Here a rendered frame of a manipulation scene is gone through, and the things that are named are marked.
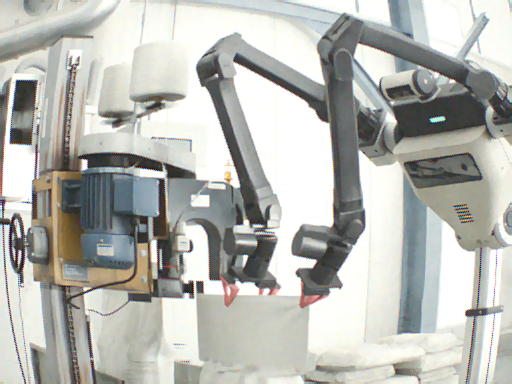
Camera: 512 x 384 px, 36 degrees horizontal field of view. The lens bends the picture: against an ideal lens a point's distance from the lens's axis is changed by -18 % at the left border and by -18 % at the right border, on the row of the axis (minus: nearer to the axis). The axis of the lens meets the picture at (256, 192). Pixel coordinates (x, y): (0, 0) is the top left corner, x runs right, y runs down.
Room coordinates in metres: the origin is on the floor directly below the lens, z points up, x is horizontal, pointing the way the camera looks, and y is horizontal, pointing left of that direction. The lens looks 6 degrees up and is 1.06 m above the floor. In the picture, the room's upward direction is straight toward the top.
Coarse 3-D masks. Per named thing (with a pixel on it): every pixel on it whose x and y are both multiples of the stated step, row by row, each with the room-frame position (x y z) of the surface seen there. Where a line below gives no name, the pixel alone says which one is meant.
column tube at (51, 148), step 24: (72, 48) 2.36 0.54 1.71; (48, 72) 2.41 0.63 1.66; (48, 96) 2.38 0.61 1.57; (48, 120) 2.36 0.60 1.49; (72, 120) 2.38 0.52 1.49; (48, 144) 2.35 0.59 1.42; (72, 144) 2.38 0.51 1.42; (48, 168) 2.34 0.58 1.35; (72, 168) 2.39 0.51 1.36; (48, 192) 2.34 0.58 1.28; (48, 216) 2.34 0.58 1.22; (48, 288) 2.35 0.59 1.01; (72, 288) 2.38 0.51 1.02; (48, 312) 2.37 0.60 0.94; (72, 312) 2.38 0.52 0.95; (48, 336) 2.39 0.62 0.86; (48, 360) 2.42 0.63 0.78
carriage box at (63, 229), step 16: (48, 176) 2.31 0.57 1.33; (64, 176) 2.31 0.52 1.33; (80, 176) 2.34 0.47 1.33; (32, 192) 2.45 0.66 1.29; (32, 208) 2.48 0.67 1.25; (32, 224) 2.47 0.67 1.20; (48, 224) 2.32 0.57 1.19; (64, 224) 2.32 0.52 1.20; (80, 224) 2.34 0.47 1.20; (48, 240) 2.32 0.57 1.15; (64, 240) 2.31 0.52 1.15; (80, 240) 2.34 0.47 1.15; (48, 256) 2.33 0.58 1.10; (64, 256) 2.31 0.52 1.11; (80, 256) 2.34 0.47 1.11; (144, 256) 2.46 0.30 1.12; (48, 272) 2.34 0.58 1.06; (96, 272) 2.37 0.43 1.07; (112, 272) 2.40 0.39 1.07; (128, 272) 2.43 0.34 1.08; (144, 272) 2.46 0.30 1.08; (112, 288) 2.40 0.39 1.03; (128, 288) 2.43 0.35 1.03; (144, 288) 2.45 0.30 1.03
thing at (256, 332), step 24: (216, 312) 2.37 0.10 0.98; (240, 312) 2.25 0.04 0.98; (264, 312) 2.20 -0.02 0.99; (288, 312) 2.16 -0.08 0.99; (216, 336) 2.38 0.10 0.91; (240, 336) 2.25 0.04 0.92; (264, 336) 2.20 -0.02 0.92; (288, 336) 2.15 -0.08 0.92; (216, 360) 2.38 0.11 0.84; (240, 360) 2.25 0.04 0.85; (264, 360) 2.20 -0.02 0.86; (288, 360) 2.15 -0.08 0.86
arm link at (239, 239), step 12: (276, 216) 2.21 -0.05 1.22; (228, 228) 2.20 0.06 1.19; (240, 228) 2.19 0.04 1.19; (252, 228) 2.21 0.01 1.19; (264, 228) 2.23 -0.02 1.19; (228, 240) 2.20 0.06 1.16; (240, 240) 2.18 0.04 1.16; (252, 240) 2.20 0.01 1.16; (228, 252) 2.20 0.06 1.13; (240, 252) 2.19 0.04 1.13; (252, 252) 2.21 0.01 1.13
